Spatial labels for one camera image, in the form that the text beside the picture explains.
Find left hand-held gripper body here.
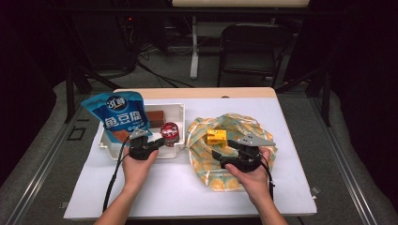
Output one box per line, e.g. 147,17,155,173
128,127,160,161

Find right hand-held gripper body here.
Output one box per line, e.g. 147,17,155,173
235,133,277,173

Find red round can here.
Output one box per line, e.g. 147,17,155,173
160,122,180,148

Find yellow drink carton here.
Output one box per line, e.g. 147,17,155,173
206,128,228,147

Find brown box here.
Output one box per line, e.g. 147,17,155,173
145,110,166,129

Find lemon print fabric bag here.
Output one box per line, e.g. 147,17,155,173
186,112,279,192

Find white plastic bin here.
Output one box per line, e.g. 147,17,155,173
98,102,187,160

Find blue snack packet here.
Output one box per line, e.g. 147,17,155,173
80,91,154,143

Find person's left hand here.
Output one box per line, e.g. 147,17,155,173
120,146,161,190

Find person's right hand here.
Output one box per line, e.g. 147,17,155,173
224,146,272,202

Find black metal stand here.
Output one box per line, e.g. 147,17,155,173
64,64,77,124

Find white desk leg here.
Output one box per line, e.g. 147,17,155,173
190,15,200,81

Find black folding chair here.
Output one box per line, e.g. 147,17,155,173
218,22,294,89

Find white desk top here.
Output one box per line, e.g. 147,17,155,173
172,0,311,8

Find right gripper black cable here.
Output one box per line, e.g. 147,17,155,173
258,154,277,202

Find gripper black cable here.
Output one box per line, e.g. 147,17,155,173
258,154,277,202
101,137,131,214

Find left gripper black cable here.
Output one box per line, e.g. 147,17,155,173
101,137,131,214

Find black floor cables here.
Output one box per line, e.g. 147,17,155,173
135,46,195,89

